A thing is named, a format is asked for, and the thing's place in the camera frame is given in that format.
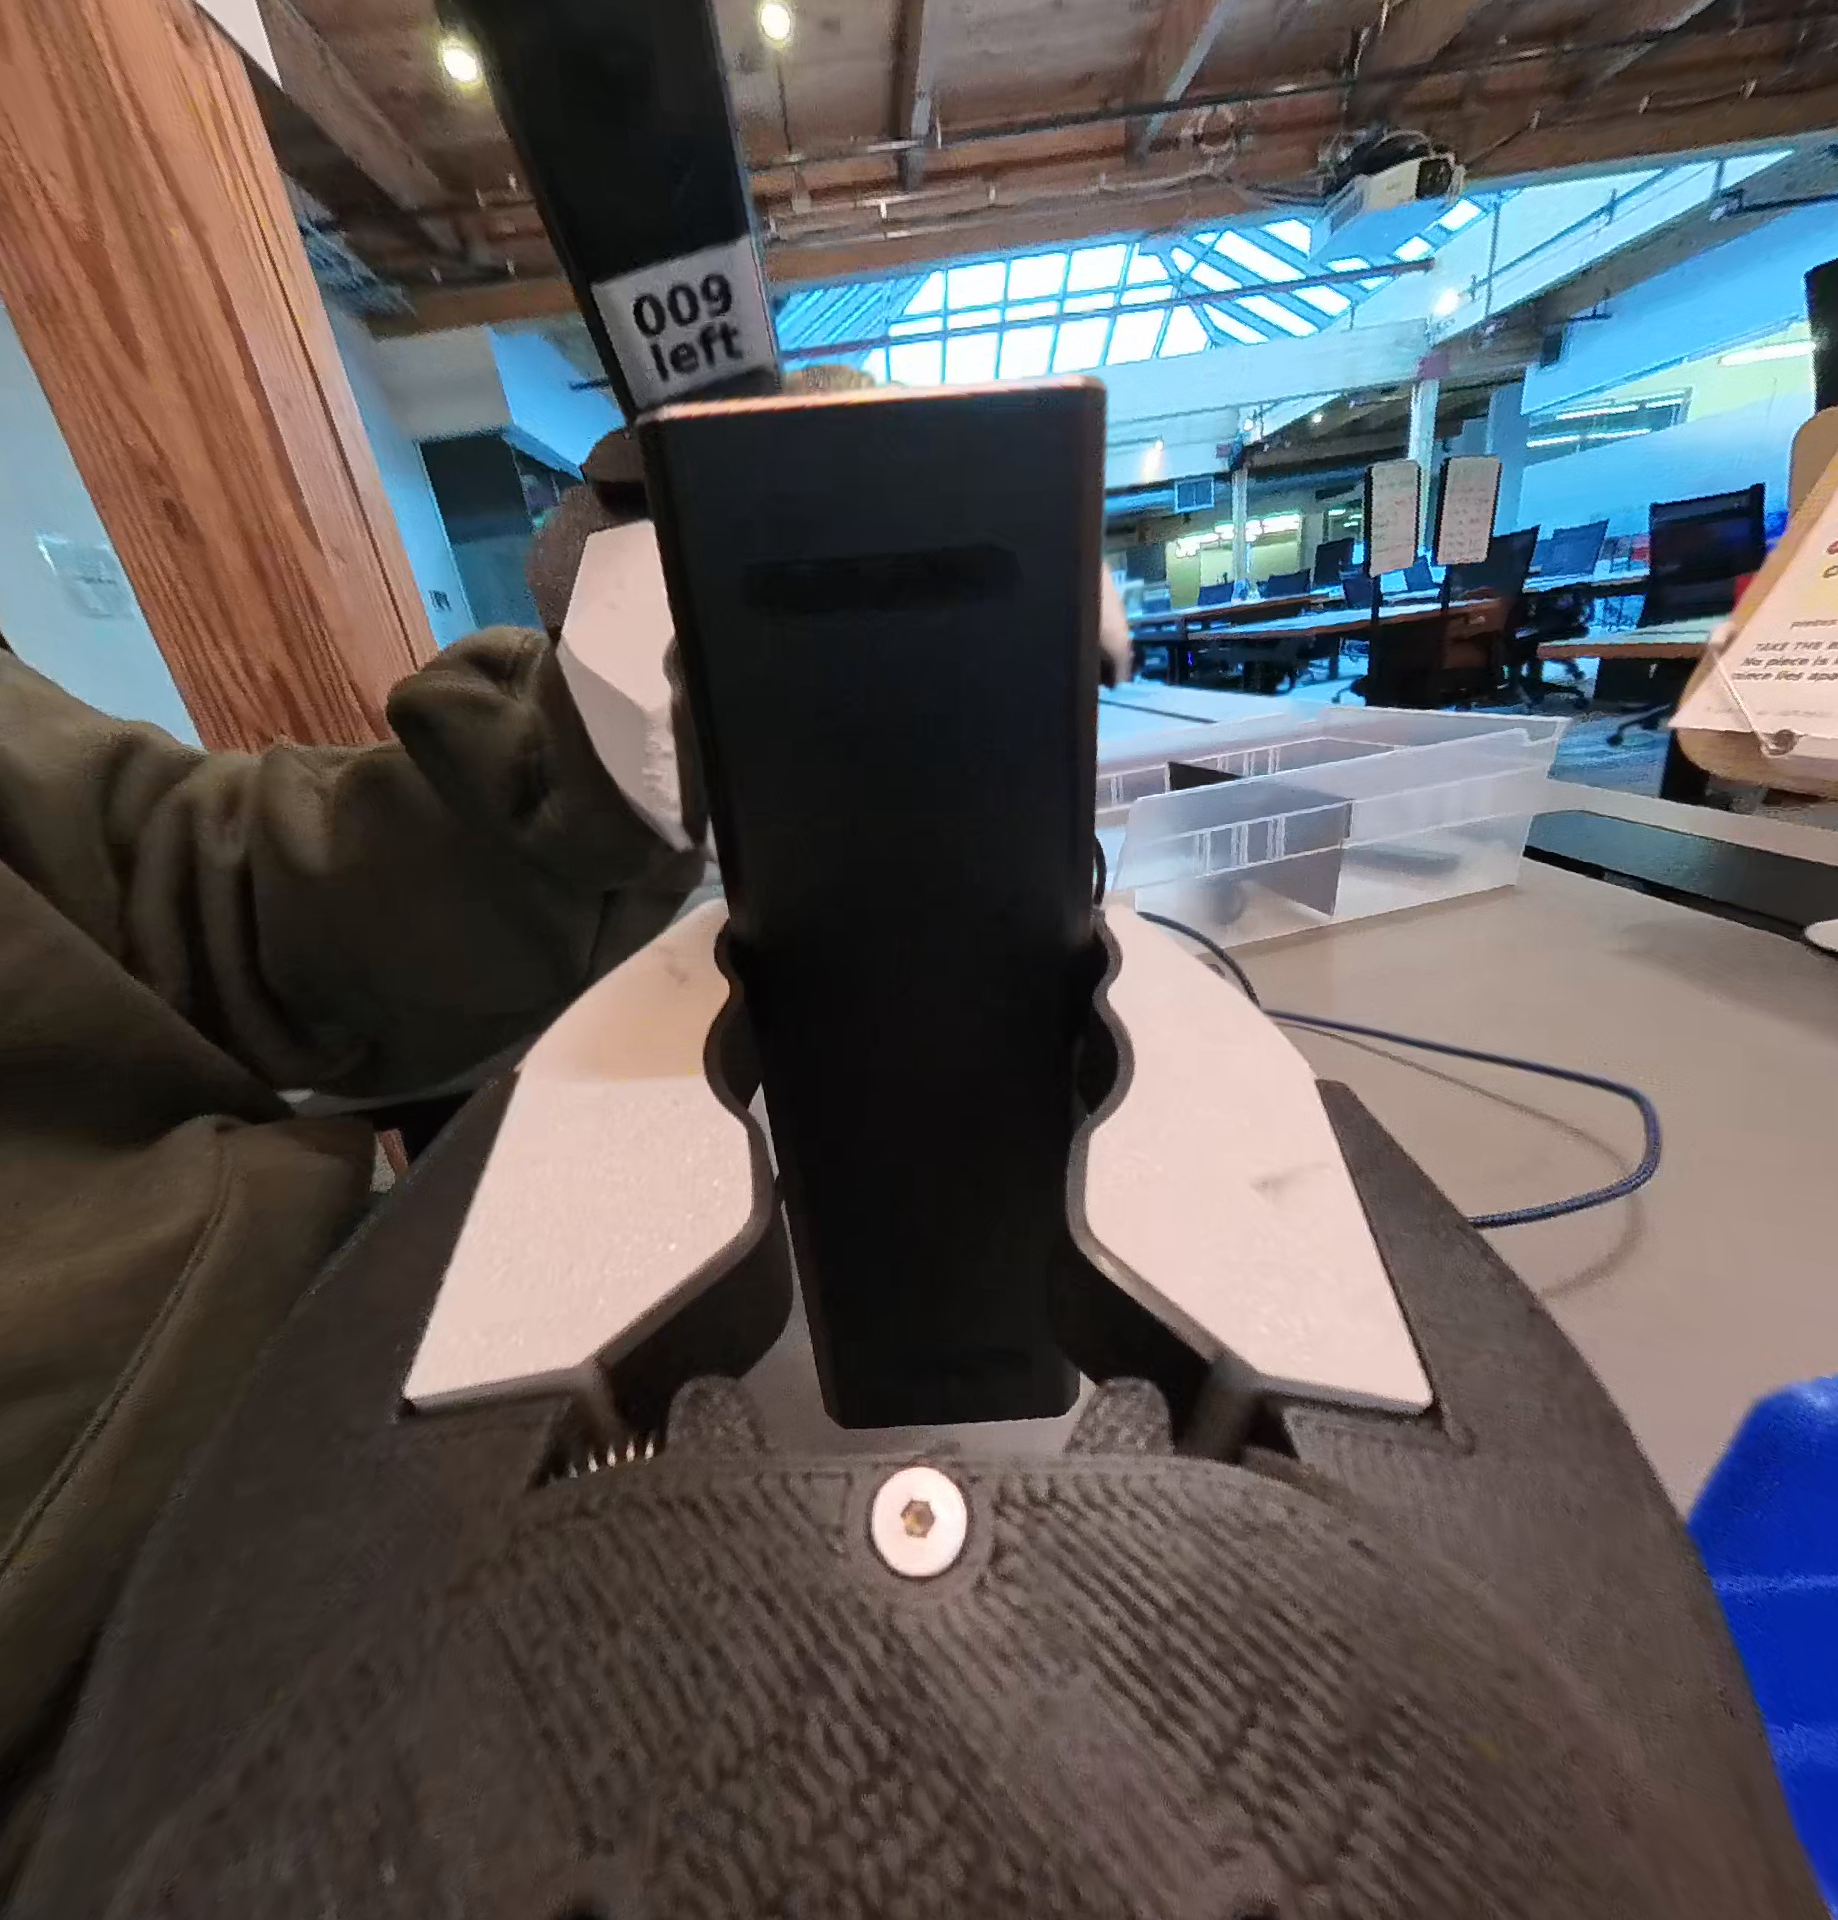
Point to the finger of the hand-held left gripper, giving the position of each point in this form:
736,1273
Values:
620,675
1114,630

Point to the black office chair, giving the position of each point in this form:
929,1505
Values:
1699,556

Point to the blue plastic bin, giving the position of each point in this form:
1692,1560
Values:
1804,1651

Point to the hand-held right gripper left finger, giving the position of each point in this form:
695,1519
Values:
590,1200

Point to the wooden document stand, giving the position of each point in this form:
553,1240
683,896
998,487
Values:
1829,450

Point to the black plastic divider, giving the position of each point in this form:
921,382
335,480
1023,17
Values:
1287,862

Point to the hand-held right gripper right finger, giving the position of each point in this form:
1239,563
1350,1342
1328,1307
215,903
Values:
1234,1200

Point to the printed instruction sheet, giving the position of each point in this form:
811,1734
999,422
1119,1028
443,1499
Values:
1804,645

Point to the white ceiling projector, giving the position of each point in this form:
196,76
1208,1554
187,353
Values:
1391,180

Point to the white standing sign board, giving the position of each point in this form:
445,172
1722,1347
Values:
1391,518
1466,511

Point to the grey metal usb hub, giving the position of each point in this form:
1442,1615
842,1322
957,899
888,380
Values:
889,901

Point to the grey desk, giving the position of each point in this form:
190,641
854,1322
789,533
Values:
1609,975

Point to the wooden pillar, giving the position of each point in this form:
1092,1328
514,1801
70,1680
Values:
185,375

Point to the clear plastic organiser box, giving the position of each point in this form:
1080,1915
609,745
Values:
1384,811

